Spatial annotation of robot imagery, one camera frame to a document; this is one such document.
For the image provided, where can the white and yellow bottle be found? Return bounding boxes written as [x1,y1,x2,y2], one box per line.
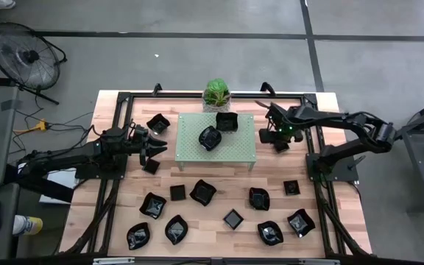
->
[12,214,44,236]

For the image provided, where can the black rounded wavy mini plate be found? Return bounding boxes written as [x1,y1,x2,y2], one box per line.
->
[198,125,223,152]
[257,220,285,247]
[248,187,271,212]

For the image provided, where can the black desk foot bar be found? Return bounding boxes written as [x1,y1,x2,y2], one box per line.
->
[4,164,76,204]

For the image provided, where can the black small square mini plate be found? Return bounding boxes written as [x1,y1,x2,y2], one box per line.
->
[283,179,301,197]
[169,184,187,202]
[141,158,160,176]
[222,208,245,231]

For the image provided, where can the silver metal bracket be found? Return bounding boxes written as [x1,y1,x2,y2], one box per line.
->
[92,256,136,265]
[298,258,342,265]

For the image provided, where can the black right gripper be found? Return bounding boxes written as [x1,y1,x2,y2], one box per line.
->
[258,102,305,154]

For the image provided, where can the black floor cables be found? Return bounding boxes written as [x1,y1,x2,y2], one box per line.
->
[8,96,96,155]

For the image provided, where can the yellow extension cord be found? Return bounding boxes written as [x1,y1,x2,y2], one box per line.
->
[12,118,49,134]

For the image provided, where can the black deep square mini bowl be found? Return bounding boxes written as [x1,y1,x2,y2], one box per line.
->
[215,111,239,133]

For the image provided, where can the black leaf-shaped mini plate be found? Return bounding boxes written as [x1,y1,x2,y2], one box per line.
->
[126,222,151,251]
[164,214,189,246]

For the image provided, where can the green perforated metal shelf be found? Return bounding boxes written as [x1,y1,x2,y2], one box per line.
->
[174,112,257,173]

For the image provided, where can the succulent in white patterned pot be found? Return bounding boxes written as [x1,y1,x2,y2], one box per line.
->
[202,78,232,113]

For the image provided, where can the black floor fan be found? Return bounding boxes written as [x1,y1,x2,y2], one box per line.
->
[0,21,68,106]

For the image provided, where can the neighbouring workstation frame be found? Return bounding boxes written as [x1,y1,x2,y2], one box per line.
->
[381,93,424,214]

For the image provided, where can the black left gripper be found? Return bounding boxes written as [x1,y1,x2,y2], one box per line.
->
[127,123,169,167]

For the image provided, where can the white flat panel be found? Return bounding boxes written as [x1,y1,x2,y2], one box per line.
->
[38,167,86,205]

